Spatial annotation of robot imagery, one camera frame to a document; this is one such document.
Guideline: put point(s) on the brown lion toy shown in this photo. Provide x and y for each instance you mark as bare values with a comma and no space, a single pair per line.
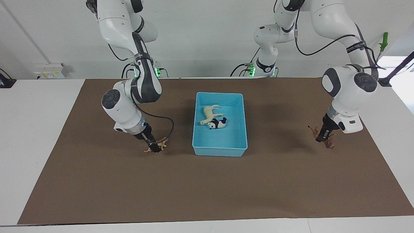
330,144

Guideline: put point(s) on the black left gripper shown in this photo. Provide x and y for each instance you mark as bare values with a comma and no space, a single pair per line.
327,124

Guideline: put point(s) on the orange striped tiger toy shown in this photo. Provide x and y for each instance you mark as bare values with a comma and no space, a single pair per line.
163,144

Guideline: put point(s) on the white wall socket box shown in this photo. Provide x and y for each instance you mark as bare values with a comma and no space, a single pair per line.
51,70

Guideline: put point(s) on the black clamp stand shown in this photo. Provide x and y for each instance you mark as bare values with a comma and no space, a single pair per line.
396,71

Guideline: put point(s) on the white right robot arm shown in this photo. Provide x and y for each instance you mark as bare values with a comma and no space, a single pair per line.
129,94

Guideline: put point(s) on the cream white horse toy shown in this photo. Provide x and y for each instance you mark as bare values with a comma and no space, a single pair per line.
209,113

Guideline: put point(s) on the blue plastic storage box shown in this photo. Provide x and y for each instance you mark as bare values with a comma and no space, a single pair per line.
223,142

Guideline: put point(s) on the brown table mat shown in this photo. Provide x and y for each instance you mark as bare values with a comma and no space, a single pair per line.
207,191

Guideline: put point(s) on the black white panda toy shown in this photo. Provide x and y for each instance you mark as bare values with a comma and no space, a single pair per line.
217,123

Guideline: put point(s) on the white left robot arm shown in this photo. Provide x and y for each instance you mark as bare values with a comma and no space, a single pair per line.
346,94

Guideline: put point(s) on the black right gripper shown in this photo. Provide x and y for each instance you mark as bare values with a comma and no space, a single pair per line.
144,132

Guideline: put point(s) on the black table clamp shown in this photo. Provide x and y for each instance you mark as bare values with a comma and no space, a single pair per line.
5,81

